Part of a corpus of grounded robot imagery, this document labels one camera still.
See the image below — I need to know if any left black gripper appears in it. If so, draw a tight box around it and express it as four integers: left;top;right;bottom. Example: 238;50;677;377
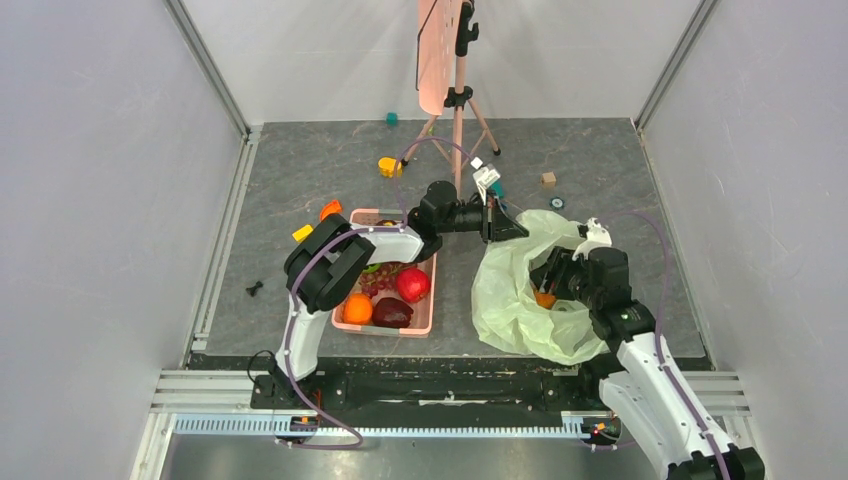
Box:
438;191;529;246

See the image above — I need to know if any orange red fake mango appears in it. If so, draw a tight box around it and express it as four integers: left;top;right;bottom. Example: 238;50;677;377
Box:
533;290;557;310

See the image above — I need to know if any light green plastic bag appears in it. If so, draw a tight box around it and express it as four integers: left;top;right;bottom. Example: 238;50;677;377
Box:
471;209;609;366

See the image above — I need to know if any orange fake orange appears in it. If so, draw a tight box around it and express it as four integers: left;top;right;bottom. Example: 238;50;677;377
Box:
342;293;374;326

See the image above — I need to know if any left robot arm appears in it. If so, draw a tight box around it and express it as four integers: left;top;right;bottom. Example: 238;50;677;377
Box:
275;181;529;408

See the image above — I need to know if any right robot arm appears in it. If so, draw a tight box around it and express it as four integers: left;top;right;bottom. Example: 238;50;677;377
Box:
529;247;766;479

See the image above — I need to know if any red fake grape bunch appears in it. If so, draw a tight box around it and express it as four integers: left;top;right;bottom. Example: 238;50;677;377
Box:
358;262;411;298

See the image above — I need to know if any dark red fake pomegranate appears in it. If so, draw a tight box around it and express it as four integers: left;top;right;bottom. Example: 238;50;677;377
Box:
371;297;414;329

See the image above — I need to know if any teal rectangular block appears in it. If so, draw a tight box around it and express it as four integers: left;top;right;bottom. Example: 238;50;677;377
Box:
491;181;504;198

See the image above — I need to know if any small wooden cube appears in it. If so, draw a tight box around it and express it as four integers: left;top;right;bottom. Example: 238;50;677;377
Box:
540;172;557;188

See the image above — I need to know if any yellow toy block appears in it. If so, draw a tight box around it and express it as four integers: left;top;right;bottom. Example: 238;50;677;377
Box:
377;157;405;178

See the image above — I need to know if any pink plastic basket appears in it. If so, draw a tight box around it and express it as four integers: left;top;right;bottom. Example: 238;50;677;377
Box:
330;208;438;338

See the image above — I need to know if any pink tripod stand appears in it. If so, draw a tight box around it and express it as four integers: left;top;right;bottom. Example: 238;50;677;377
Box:
398;1;501;188

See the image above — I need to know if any orange curved toy piece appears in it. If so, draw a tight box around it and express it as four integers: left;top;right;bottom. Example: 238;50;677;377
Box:
319;199;343;222

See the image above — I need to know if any small yellow block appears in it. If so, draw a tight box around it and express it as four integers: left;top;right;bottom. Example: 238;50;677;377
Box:
292;224;314;244

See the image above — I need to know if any pink board on tripod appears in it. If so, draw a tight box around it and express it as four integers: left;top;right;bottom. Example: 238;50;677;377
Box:
415;0;462;115

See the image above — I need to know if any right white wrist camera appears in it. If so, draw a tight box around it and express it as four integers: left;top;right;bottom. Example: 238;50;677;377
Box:
572;218;612;261

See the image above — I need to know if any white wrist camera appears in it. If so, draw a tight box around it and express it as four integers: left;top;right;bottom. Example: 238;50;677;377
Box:
572;218;612;261
470;157;501;198

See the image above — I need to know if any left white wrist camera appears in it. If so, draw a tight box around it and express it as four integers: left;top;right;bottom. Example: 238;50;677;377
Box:
470;157;501;198

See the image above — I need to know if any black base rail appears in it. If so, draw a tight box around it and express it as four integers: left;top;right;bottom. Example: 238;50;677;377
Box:
250;353;624;411

